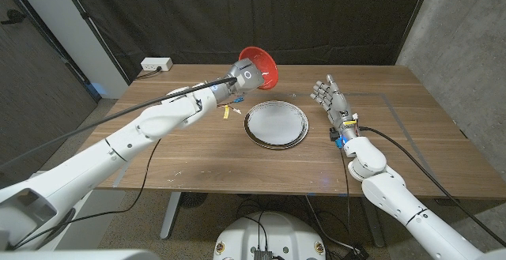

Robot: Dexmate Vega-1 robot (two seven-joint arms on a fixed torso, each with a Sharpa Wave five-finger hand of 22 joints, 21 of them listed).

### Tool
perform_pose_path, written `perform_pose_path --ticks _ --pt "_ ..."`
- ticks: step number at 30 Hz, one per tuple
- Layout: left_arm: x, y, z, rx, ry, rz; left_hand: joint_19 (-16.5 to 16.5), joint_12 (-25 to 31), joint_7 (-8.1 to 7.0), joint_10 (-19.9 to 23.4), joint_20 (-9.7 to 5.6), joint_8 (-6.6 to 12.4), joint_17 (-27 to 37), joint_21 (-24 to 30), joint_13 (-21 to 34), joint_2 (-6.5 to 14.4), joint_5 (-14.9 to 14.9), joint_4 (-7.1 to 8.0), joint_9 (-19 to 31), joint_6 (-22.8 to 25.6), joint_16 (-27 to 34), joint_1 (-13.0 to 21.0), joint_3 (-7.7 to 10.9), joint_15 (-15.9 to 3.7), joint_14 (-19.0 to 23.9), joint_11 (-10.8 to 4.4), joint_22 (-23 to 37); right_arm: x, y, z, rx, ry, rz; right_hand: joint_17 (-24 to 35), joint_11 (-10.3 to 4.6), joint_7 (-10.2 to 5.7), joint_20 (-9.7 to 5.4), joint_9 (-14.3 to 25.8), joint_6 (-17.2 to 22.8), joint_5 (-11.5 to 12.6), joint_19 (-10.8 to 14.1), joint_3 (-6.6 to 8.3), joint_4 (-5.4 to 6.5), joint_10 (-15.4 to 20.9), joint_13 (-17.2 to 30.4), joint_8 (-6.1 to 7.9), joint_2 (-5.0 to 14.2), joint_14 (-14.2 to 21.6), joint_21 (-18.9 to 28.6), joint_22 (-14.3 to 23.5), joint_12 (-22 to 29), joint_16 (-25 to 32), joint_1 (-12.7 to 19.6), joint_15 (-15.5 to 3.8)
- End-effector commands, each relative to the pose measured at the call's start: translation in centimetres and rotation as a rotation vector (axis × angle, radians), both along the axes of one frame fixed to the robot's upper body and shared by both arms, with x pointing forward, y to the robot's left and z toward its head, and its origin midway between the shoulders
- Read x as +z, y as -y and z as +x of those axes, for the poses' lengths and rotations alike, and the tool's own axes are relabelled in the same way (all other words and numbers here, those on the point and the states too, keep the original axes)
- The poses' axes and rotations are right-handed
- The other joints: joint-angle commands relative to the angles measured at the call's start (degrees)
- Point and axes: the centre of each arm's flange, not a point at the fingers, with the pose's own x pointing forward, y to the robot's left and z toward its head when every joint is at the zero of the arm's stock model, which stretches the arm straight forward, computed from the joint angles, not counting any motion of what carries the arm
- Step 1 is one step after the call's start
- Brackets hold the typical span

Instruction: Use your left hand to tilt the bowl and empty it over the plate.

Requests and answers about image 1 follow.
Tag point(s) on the black backdrop curtain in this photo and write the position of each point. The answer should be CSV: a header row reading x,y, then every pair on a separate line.
x,y
253,15

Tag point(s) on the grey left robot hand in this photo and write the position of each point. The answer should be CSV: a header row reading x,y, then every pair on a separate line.
x,y
247,76

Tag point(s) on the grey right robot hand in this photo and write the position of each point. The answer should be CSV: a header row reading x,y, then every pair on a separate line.
x,y
340,104

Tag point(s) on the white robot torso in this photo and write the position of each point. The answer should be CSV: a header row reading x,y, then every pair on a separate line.
x,y
276,232

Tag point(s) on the white plate with dark rim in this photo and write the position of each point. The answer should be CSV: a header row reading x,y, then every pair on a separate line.
x,y
276,125

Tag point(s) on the black shoe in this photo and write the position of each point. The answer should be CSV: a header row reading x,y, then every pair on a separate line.
x,y
63,222

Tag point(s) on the black floor power adapter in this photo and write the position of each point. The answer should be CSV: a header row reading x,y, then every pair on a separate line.
x,y
356,253

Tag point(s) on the red bowl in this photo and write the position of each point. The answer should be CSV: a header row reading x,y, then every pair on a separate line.
x,y
265,64

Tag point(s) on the white floor platform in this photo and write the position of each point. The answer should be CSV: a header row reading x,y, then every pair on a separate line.
x,y
103,212

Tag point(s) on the black round floor fan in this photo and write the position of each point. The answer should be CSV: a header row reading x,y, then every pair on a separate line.
x,y
193,199

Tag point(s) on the grey table leg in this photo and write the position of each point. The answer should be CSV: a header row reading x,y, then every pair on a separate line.
x,y
171,216
373,228

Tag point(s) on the white power strip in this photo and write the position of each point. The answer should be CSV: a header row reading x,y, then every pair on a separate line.
x,y
156,63

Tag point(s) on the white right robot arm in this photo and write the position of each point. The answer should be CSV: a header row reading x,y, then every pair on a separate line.
x,y
395,197

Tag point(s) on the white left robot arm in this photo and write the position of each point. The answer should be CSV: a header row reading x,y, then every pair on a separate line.
x,y
158,121

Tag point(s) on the black backdrop stand pole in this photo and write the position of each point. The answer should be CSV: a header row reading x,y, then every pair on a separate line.
x,y
415,19
95,29

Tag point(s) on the grey box on torso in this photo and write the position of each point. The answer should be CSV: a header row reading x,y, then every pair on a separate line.
x,y
263,255

